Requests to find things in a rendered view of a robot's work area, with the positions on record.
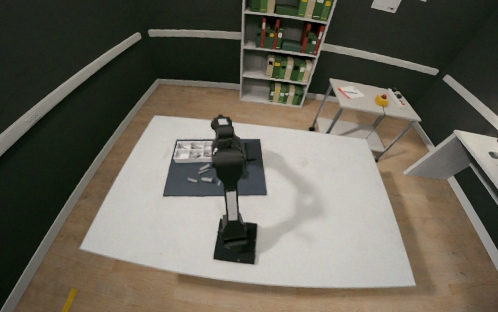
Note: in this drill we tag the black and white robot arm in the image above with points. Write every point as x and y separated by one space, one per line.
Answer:
229 167

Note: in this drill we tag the white divided parts tray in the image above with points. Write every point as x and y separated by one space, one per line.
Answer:
181 155

